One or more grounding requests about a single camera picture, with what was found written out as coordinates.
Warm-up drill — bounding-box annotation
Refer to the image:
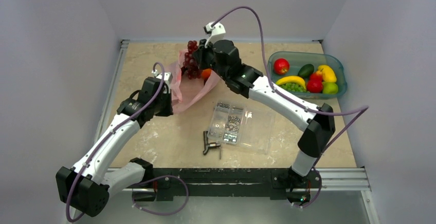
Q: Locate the teal plastic tub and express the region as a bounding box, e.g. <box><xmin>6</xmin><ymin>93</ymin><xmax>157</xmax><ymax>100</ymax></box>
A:
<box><xmin>267</xmin><ymin>51</ymin><xmax>348</xmax><ymax>99</ymax></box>

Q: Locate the orange red fruit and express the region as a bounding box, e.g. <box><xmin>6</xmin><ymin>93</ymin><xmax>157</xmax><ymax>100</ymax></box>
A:
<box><xmin>201</xmin><ymin>68</ymin><xmax>212</xmax><ymax>81</ymax></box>

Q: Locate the red apple from bag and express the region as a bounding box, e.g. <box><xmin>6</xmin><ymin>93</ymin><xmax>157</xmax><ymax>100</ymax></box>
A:
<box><xmin>273</xmin><ymin>58</ymin><xmax>290</xmax><ymax>76</ymax></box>

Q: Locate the green lime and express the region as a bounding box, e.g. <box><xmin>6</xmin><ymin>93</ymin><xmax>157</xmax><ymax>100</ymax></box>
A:
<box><xmin>322</xmin><ymin>82</ymin><xmax>339</xmax><ymax>95</ymax></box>

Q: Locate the yellow banana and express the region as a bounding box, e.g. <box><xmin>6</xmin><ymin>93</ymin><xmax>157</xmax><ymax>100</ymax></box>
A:
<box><xmin>275</xmin><ymin>76</ymin><xmax>306</xmax><ymax>89</ymax></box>

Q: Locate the dark green avocado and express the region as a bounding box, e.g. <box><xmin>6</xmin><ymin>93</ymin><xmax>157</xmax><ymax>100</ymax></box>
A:
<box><xmin>297</xmin><ymin>64</ymin><xmax>315</xmax><ymax>79</ymax></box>

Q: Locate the pink plastic bag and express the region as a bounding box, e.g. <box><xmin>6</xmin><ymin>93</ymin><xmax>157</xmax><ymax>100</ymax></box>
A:
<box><xmin>166</xmin><ymin>49</ymin><xmax>221</xmax><ymax>114</ymax></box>

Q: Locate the clear plastic screw box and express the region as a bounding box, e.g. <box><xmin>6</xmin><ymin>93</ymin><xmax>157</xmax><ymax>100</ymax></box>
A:
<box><xmin>207</xmin><ymin>100</ymin><xmax>275</xmax><ymax>155</ymax></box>

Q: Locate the red apple in tub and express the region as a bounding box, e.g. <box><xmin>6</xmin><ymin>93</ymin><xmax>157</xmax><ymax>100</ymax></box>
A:
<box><xmin>306</xmin><ymin>71</ymin><xmax>323</xmax><ymax>93</ymax></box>

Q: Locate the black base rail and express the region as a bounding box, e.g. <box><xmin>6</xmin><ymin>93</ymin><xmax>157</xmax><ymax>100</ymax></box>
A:
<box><xmin>128</xmin><ymin>168</ymin><xmax>322</xmax><ymax>203</ymax></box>

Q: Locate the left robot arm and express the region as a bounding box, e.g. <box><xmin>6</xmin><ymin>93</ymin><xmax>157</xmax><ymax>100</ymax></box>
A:
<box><xmin>56</xmin><ymin>73</ymin><xmax>173</xmax><ymax>217</ymax></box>

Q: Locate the green grapes bunch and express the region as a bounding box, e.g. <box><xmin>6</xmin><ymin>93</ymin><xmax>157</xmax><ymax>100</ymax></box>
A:
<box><xmin>280</xmin><ymin>83</ymin><xmax>307</xmax><ymax>92</ymax></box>

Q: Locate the black metal tool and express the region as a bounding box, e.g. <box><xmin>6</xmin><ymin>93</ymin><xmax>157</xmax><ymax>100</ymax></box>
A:
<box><xmin>203</xmin><ymin>130</ymin><xmax>222</xmax><ymax>160</ymax></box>

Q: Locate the purple grapes bunch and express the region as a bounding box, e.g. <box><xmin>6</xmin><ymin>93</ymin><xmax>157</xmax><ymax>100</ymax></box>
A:
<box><xmin>181</xmin><ymin>41</ymin><xmax>202</xmax><ymax>80</ymax></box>

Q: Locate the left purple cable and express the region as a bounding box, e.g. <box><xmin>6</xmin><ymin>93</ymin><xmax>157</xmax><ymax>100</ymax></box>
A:
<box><xmin>65</xmin><ymin>62</ymin><xmax>190</xmax><ymax>223</ymax></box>

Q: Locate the aluminium frame rail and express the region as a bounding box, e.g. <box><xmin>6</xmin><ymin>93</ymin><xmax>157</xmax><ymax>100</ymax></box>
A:
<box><xmin>68</xmin><ymin>40</ymin><xmax>371</xmax><ymax>224</ymax></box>

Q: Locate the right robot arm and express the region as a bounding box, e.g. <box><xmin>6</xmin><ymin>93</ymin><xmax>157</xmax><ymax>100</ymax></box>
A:
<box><xmin>193</xmin><ymin>39</ymin><xmax>336</xmax><ymax>186</ymax></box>

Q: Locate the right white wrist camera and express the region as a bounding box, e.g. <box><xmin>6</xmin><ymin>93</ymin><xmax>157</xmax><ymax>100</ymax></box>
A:
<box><xmin>204</xmin><ymin>21</ymin><xmax>226</xmax><ymax>48</ymax></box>

